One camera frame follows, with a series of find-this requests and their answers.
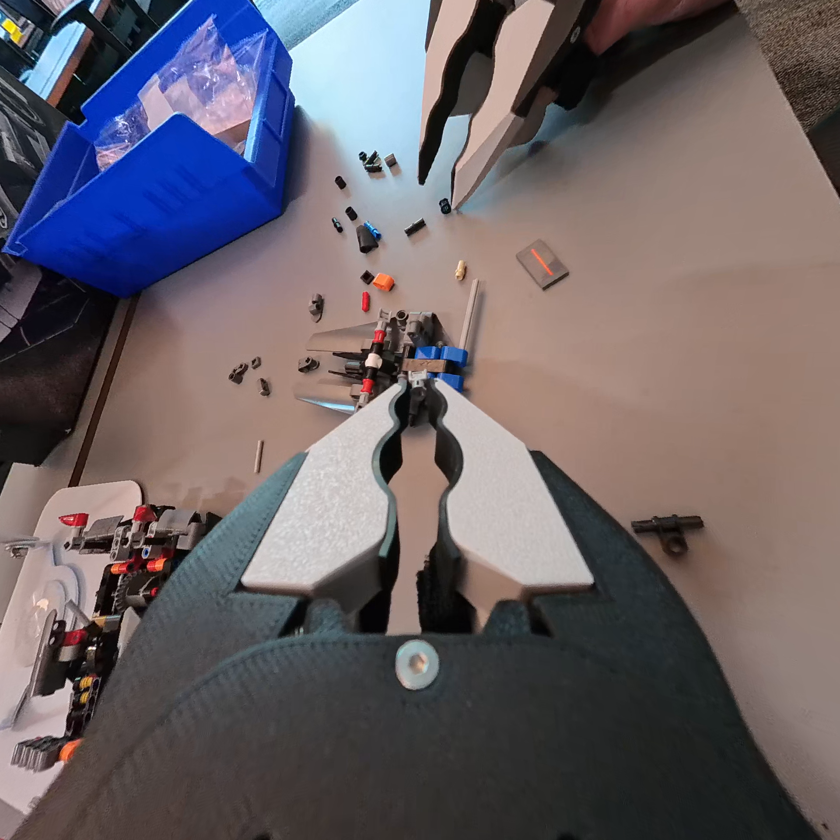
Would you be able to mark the black angled lego connector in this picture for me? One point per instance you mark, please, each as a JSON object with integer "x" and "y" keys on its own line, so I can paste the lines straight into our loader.
{"x": 371, "y": 161}

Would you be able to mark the dark grey double lego connector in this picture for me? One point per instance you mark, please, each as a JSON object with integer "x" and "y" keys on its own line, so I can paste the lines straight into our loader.
{"x": 238, "y": 371}

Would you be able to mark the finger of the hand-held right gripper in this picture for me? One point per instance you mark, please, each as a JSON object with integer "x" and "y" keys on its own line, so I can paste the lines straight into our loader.
{"x": 525, "y": 52}
{"x": 453, "y": 33}

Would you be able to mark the dark grey lego axle connector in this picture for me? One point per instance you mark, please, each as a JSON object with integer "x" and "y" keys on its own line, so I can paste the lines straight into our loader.
{"x": 308, "y": 365}

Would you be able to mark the clear plastic bag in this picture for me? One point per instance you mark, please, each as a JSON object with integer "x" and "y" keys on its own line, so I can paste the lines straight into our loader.
{"x": 124, "y": 138}
{"x": 210, "y": 85}

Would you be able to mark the blue plastic bin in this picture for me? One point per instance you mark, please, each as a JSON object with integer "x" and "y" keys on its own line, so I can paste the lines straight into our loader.
{"x": 164, "y": 197}

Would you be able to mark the dark grey curved panel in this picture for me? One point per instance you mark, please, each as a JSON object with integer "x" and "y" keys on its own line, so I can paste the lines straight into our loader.
{"x": 367, "y": 241}

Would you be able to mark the large lego vehicle build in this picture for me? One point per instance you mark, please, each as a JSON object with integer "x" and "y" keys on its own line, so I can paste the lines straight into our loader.
{"x": 131, "y": 577}

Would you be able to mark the lego set box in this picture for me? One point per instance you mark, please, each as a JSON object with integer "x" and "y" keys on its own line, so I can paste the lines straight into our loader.
{"x": 39, "y": 328}

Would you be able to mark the long light grey lego axle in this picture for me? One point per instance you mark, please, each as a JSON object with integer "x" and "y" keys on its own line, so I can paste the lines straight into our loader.
{"x": 470, "y": 315}

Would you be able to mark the dark grey orange-striped lego tile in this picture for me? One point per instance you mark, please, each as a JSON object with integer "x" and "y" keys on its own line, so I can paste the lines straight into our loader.
{"x": 542, "y": 264}

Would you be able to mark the clear plastic disc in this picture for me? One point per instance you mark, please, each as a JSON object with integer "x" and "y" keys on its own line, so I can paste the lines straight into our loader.
{"x": 49, "y": 610}

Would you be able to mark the white rounded base plate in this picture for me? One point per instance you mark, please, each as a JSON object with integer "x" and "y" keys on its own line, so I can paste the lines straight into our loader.
{"x": 85, "y": 499}

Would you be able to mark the metal bracket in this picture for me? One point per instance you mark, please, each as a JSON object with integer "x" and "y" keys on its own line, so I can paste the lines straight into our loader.
{"x": 23, "y": 546}

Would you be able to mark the orange lego curved brick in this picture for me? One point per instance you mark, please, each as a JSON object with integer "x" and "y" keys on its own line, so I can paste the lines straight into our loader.
{"x": 384, "y": 281}

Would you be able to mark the grey winged lego assembly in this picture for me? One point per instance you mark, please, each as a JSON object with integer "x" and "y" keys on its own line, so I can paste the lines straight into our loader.
{"x": 446, "y": 358}

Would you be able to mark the dark grey curved lego connector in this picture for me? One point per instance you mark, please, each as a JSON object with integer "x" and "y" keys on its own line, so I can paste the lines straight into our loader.
{"x": 316, "y": 307}

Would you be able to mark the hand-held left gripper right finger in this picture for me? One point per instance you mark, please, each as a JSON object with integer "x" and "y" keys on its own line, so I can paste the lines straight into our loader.
{"x": 518, "y": 525}

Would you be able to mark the blue lego long pin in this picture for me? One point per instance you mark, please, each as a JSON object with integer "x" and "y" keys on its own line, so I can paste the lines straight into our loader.
{"x": 374, "y": 229}

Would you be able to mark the short light grey lego axle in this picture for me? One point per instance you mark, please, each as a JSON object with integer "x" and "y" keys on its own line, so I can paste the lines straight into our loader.
{"x": 259, "y": 457}

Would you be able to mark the black lego T connector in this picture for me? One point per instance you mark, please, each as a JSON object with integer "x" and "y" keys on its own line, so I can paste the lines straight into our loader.
{"x": 669, "y": 525}

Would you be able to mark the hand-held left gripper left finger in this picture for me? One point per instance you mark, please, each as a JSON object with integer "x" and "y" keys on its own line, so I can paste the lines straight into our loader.
{"x": 315, "y": 525}

